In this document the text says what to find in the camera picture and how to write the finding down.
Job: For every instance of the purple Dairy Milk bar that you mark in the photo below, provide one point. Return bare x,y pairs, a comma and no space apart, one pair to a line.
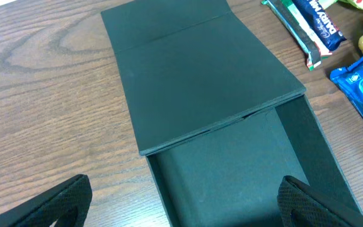
320,22

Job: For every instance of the green chocolate bar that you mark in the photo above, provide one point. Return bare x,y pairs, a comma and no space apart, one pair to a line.
289,15

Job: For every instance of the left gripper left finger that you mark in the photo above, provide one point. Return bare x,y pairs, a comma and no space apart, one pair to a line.
66,204

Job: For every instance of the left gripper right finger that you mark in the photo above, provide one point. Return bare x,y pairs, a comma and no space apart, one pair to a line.
301,205

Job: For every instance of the dark green gift box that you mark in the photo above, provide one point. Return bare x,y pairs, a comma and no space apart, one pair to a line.
218,117

